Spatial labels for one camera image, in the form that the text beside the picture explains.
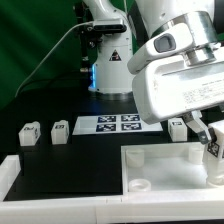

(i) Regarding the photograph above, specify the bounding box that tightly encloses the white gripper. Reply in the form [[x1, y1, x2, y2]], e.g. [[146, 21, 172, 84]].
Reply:
[[132, 56, 224, 144]]

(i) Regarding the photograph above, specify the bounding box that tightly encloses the white square table top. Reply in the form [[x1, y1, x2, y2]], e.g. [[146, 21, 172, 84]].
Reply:
[[121, 142, 224, 194]]

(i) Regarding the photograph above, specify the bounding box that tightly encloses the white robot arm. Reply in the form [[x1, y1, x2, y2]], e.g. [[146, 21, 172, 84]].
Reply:
[[83, 0, 224, 144]]

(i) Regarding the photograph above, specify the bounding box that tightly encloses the white marker sheet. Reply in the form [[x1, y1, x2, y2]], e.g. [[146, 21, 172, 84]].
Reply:
[[73, 114, 163, 135]]

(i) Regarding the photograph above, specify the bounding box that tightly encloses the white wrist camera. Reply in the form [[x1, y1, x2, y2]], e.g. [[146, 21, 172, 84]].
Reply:
[[127, 23, 193, 74]]

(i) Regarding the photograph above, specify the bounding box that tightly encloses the white front obstacle wall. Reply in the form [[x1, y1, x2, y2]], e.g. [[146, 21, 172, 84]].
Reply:
[[0, 189, 224, 224]]

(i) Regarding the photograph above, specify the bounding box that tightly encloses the white obstacle wall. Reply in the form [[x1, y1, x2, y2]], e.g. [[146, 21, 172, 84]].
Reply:
[[0, 155, 21, 202], [0, 189, 224, 224]]

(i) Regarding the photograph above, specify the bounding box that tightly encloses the black camera on stand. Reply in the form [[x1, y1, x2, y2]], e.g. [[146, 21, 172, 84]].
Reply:
[[92, 18, 126, 34]]

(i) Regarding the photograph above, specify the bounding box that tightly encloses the white cable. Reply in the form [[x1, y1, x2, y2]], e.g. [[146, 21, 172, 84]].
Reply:
[[14, 21, 95, 98]]

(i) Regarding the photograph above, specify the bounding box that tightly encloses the white left obstacle wall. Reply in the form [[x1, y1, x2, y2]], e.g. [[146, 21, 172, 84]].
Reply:
[[0, 155, 21, 202]]

